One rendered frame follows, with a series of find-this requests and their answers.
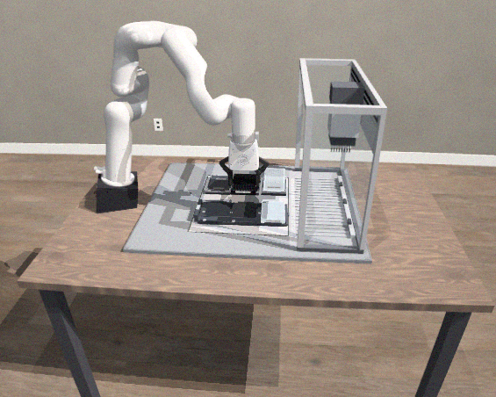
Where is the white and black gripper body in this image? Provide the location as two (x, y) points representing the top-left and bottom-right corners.
(228, 140), (259, 171)

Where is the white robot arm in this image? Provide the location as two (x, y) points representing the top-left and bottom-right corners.
(94, 21), (259, 186)

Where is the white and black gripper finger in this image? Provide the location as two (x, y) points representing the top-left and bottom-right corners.
(219, 157), (233, 185)
(255, 156), (269, 186)

